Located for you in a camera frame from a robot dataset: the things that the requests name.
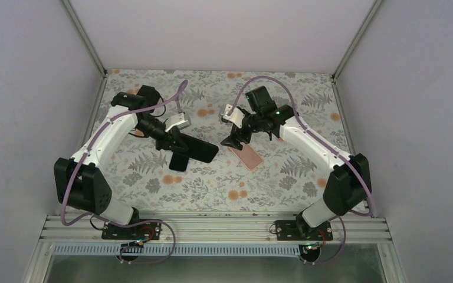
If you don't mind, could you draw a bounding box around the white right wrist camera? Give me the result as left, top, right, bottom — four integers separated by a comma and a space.
220, 104, 245, 129

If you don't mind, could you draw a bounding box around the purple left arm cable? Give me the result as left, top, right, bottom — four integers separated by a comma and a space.
60, 80, 189, 228

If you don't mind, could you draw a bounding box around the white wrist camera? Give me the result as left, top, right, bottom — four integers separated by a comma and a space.
220, 104, 245, 129
165, 113, 191, 132

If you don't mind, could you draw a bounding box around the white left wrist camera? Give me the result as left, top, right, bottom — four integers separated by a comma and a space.
165, 113, 191, 132

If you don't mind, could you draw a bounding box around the floral patterned table mat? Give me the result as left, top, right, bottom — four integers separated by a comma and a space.
96, 69, 349, 212

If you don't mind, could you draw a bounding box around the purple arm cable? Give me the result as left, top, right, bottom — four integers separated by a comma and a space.
60, 80, 189, 228
228, 75, 376, 218

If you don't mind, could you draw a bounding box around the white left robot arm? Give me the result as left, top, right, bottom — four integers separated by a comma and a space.
54, 80, 188, 239

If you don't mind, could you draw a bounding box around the pink phone case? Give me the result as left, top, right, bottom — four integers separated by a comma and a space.
229, 144, 264, 171

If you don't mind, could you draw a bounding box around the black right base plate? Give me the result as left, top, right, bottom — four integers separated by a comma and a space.
268, 220, 334, 241

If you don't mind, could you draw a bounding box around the aluminium front rail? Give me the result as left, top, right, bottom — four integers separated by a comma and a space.
40, 212, 392, 244

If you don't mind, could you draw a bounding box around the blue black phone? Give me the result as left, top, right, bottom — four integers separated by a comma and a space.
180, 133, 219, 163

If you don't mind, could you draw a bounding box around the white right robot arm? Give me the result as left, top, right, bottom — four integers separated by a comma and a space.
221, 86, 372, 240

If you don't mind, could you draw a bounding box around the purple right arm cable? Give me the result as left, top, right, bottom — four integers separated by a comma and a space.
228, 75, 376, 218

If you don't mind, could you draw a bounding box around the slotted grey cable duct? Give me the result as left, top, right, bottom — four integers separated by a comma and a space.
52, 243, 300, 257

